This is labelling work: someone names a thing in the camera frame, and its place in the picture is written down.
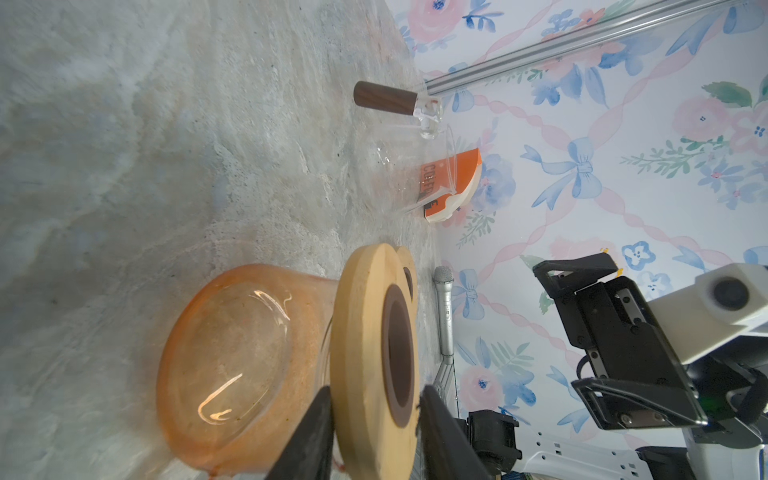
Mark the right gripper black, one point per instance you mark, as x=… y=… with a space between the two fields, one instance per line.
x=637 y=380

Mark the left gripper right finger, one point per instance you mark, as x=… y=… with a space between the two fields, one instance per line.
x=447 y=453

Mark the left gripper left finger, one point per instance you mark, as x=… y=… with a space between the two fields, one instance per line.
x=308 y=454

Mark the wooden ring lid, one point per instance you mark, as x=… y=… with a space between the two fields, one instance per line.
x=374 y=366

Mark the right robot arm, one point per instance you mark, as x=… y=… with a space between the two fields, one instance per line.
x=505 y=446

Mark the orange coffee filter pack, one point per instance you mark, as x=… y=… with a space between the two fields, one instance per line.
x=449 y=184

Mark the orange glass carafe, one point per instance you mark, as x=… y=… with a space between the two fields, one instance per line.
x=239 y=369

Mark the silver microphone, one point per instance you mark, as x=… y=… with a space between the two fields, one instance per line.
x=443 y=282

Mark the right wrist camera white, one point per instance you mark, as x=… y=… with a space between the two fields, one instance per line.
x=718 y=307

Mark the clear glass carafe wooden handle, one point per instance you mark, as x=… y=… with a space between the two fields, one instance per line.
x=394 y=150

